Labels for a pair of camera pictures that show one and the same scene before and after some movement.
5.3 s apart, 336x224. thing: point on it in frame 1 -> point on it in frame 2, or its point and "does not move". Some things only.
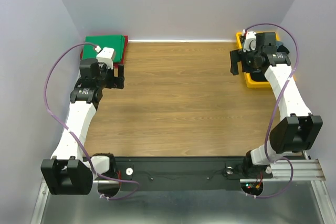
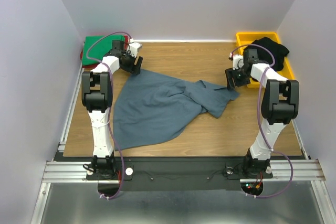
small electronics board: [253, 188] does not move
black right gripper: [236, 55] -> [230, 73]
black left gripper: [116, 82] -> [134, 69]
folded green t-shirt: [116, 42] does not move
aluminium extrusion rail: [304, 170] does not move
